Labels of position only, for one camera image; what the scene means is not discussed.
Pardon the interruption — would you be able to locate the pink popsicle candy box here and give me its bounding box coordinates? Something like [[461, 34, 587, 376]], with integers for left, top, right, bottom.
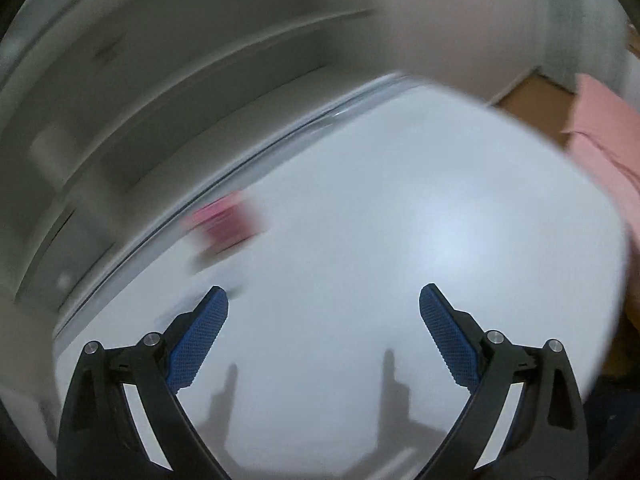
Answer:
[[183, 192, 264, 261]]

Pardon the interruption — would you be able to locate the white desk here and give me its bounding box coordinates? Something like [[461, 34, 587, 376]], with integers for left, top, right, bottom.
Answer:
[[55, 82, 628, 479]]

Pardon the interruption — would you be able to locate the pink bed blanket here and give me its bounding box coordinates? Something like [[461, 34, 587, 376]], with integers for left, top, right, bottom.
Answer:
[[563, 74, 639, 236]]

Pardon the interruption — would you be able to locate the white shelf unit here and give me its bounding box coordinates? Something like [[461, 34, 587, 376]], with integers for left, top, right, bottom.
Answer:
[[0, 0, 402, 321]]

